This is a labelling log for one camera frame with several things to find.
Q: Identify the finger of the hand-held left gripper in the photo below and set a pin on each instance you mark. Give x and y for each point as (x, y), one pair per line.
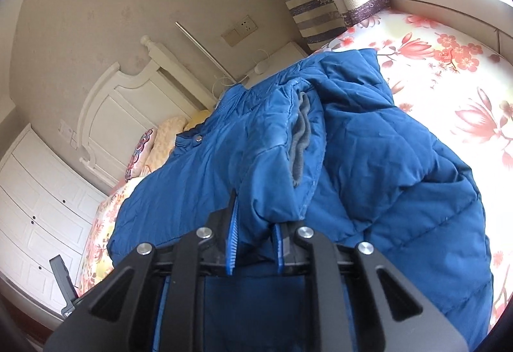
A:
(62, 276)

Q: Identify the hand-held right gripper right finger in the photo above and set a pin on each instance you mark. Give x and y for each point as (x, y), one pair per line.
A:
(279, 248)

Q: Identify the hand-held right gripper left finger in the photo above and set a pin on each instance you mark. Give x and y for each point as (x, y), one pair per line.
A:
(233, 242)

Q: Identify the blue puffer jacket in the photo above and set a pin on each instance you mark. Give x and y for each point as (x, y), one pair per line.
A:
(380, 183)

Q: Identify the white wardrobe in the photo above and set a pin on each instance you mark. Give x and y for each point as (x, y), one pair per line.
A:
(36, 199)

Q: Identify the peach pillow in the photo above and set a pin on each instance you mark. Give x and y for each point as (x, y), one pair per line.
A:
(168, 135)

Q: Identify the yellow pillow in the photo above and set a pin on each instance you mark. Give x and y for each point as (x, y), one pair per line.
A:
(195, 120)

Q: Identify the purple patterned pillow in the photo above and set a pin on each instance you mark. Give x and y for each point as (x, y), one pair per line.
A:
(138, 155)

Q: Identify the white wooden headboard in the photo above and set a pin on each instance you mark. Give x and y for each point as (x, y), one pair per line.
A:
(132, 111)

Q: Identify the metal rod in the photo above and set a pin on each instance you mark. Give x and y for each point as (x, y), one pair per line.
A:
(204, 51)

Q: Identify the white nightstand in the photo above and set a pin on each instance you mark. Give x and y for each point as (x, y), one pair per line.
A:
(286, 55)

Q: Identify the floral bedsheet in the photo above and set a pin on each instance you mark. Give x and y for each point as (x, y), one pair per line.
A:
(445, 95)

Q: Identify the striped nautical curtain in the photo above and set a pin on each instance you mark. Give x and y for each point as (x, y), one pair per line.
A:
(312, 11)

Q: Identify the beige window seat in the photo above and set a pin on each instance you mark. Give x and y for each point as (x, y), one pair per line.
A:
(449, 3)

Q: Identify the beige wall plate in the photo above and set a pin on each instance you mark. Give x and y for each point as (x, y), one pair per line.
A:
(231, 37)

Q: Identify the white wall socket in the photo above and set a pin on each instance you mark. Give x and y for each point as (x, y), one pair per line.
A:
(247, 24)

